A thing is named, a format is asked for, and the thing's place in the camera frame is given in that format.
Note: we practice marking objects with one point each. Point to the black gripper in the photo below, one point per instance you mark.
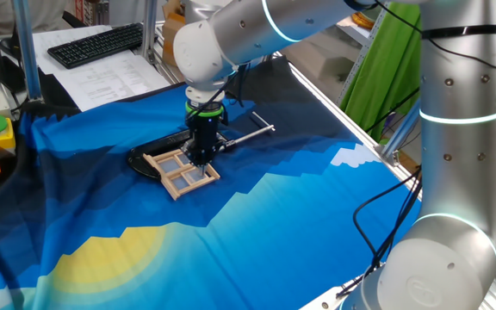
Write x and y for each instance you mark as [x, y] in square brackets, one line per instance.
[204, 133]

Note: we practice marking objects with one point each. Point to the wooden miniature sliding window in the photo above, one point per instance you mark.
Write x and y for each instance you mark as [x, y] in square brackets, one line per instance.
[182, 171]

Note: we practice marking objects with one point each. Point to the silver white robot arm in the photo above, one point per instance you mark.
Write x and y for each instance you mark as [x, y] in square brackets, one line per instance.
[463, 172]

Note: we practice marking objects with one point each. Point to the black iron C-clamp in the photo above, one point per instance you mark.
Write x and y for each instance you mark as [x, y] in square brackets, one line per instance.
[162, 142]

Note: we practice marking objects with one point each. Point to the blue cloth with sun print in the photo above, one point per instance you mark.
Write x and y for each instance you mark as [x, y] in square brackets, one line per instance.
[274, 237]

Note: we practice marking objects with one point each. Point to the white printed paper sheets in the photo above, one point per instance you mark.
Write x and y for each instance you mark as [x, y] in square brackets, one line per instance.
[110, 82]

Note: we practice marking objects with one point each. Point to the taped cardboard box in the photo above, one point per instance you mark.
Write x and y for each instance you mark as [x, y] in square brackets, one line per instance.
[172, 30]

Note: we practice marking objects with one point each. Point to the black computer keyboard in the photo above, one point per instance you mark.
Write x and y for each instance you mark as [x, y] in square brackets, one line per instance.
[97, 45]

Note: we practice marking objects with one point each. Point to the white metal shelf rack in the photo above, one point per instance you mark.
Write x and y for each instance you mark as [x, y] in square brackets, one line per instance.
[362, 56]

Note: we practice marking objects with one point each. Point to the green fabric curtain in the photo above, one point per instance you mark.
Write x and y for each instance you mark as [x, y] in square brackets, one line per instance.
[386, 73]

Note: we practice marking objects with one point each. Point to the person in white shirt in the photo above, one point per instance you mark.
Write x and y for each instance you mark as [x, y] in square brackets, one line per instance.
[37, 13]

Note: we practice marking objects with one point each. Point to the aluminium frame post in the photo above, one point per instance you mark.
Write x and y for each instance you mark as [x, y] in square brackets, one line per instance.
[149, 26]
[401, 133]
[26, 47]

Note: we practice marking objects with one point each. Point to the aluminium table edge rail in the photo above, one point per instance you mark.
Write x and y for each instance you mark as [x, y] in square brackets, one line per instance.
[351, 129]

